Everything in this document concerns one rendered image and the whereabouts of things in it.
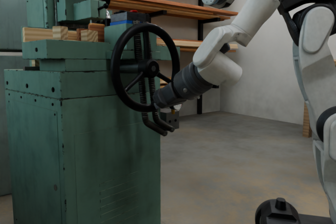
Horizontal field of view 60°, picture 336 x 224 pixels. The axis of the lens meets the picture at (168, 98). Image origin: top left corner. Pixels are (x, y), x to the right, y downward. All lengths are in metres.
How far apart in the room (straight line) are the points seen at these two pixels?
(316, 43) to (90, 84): 0.75
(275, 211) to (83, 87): 0.93
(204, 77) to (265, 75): 3.87
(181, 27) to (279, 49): 1.46
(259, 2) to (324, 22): 0.34
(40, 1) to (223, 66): 0.91
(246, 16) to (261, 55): 3.91
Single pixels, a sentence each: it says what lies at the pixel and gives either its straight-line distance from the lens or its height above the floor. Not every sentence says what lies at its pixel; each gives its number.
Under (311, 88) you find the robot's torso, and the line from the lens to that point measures 1.07.
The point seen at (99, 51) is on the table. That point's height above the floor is 0.87.
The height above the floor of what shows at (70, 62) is 0.83.
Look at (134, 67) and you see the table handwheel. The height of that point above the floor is 0.81.
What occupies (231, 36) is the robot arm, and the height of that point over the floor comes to 0.89.
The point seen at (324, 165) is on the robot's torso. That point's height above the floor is 0.50.
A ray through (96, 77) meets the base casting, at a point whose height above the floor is 0.78.
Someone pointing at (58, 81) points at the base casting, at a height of 0.77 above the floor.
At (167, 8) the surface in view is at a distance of 3.86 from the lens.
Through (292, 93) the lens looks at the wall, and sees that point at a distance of 4.38.
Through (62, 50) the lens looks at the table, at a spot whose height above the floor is 0.87.
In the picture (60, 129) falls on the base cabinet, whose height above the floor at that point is 0.61.
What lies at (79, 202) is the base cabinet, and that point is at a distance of 1.11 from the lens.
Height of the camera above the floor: 0.83
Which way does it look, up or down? 7 degrees down
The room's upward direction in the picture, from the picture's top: straight up
